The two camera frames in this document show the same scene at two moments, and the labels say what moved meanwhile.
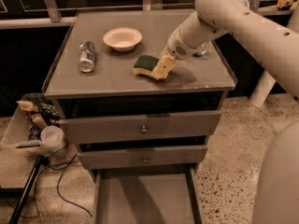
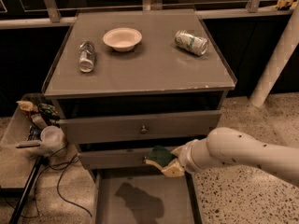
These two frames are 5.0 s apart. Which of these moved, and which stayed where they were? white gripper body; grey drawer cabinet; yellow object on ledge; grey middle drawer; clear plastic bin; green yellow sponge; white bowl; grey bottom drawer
Moved: white gripper body; green yellow sponge
Stayed: yellow object on ledge; grey drawer cabinet; clear plastic bin; white bowl; grey middle drawer; grey bottom drawer
